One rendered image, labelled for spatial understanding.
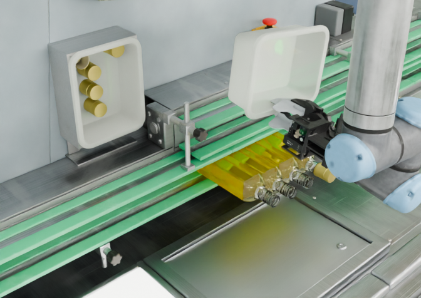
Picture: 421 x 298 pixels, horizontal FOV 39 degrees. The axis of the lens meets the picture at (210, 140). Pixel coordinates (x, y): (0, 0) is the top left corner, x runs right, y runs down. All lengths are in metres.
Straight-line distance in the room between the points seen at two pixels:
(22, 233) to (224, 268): 0.44
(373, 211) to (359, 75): 0.79
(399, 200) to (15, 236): 0.72
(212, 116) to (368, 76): 0.58
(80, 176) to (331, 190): 0.70
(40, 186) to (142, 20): 0.44
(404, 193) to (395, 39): 0.30
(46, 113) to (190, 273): 0.47
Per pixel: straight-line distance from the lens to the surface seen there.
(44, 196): 1.29
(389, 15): 0.86
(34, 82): 1.30
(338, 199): 1.65
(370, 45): 0.87
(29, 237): 1.22
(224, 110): 1.41
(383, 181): 1.07
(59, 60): 1.26
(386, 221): 1.60
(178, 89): 1.46
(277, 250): 1.40
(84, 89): 1.32
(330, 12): 1.82
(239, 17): 1.62
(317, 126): 1.13
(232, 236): 1.43
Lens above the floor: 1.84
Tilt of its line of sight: 40 degrees down
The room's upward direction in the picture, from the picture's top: 120 degrees clockwise
